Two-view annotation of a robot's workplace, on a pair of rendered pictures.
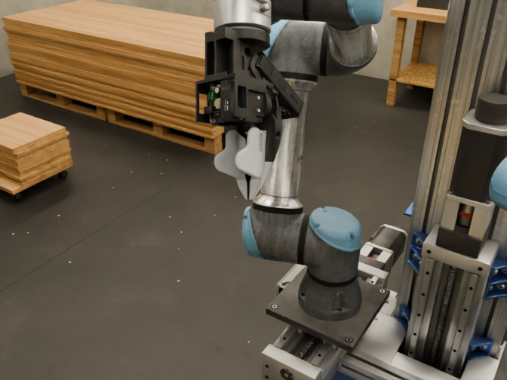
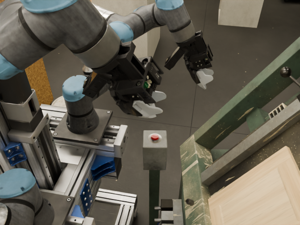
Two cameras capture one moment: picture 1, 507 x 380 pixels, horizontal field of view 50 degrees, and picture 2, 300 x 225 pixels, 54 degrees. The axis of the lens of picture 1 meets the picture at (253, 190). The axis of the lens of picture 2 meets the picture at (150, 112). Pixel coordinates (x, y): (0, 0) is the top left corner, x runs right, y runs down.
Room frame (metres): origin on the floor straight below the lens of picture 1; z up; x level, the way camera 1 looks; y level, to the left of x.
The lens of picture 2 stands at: (0.80, 0.46, 1.99)
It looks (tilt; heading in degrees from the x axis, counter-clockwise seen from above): 41 degrees down; 248
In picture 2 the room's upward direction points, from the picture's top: straight up
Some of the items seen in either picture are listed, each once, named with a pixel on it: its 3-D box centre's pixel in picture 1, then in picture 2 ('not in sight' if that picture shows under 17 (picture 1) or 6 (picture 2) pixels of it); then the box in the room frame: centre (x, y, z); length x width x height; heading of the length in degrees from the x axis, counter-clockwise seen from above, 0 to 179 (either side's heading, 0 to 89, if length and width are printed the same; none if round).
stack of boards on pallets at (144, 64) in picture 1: (140, 65); not in sight; (4.92, 1.05, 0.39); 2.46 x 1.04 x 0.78; 57
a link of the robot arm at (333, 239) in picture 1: (331, 241); (17, 193); (0.99, -0.18, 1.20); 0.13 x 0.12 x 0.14; 75
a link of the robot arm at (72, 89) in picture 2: not in sight; (78, 93); (0.70, -0.60, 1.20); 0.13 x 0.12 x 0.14; 31
